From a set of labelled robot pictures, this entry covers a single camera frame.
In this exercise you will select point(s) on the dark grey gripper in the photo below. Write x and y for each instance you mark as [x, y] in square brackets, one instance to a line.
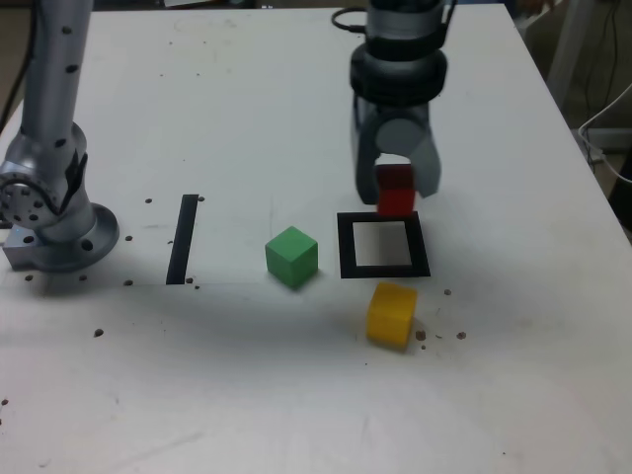
[395, 109]

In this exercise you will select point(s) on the red cube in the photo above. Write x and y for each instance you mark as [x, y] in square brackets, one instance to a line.
[395, 197]

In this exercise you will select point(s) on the green cube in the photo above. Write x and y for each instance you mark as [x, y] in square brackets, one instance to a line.
[291, 257]

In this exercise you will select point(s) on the yellow cube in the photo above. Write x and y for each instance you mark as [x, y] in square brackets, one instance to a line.
[390, 316]

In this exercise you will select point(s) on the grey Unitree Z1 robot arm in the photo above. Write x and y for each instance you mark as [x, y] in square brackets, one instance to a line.
[49, 99]

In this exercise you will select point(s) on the black tape square outline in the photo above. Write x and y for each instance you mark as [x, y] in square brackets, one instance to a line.
[345, 247]

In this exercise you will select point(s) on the white metal stand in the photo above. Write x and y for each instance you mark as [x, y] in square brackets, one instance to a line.
[563, 44]

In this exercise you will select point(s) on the black tape strip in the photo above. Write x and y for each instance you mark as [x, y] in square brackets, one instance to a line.
[181, 242]

